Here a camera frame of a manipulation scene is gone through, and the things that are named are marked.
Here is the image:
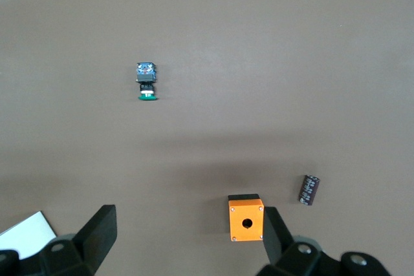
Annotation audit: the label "green push button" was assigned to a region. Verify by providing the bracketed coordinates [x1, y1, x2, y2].
[133, 61, 160, 101]

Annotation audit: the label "orange button enclosure box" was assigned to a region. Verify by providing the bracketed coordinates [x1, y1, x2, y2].
[227, 193, 265, 242]

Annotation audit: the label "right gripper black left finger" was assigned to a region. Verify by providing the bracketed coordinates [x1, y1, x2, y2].
[19, 204, 118, 276]

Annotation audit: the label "white drawer cabinet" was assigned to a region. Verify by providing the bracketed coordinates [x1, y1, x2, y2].
[0, 210, 58, 261]

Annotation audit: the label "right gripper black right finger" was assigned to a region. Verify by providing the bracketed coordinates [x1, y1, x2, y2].
[257, 206, 325, 276]

